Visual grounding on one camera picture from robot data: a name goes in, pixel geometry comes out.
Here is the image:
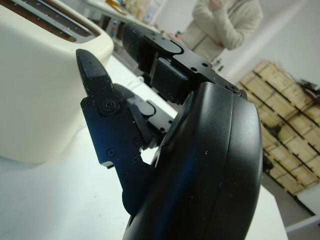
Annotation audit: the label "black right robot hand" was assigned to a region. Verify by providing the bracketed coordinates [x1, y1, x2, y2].
[74, 22, 263, 240]

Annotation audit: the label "person's dark legs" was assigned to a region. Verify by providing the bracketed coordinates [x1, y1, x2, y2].
[178, 0, 265, 63]

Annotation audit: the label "cream white toaster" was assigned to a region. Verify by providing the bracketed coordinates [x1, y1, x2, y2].
[0, 0, 115, 171]

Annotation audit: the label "stack of wooden crates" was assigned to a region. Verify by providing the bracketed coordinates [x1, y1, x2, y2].
[236, 59, 320, 196]

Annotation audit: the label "white side table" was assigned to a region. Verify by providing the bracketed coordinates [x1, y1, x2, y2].
[286, 192, 320, 233]

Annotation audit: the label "white desk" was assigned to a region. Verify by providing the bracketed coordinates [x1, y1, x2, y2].
[84, 0, 161, 33]

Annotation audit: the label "white toaster power cable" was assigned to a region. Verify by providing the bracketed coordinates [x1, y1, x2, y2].
[124, 77, 145, 88]

